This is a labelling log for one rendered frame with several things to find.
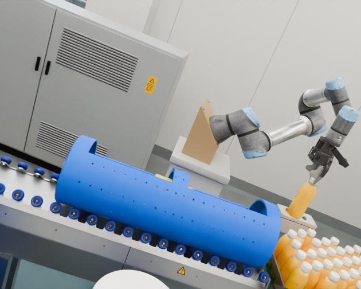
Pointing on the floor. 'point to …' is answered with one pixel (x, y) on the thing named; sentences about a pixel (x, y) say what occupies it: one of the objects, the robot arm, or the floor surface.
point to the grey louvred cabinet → (76, 84)
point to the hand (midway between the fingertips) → (314, 180)
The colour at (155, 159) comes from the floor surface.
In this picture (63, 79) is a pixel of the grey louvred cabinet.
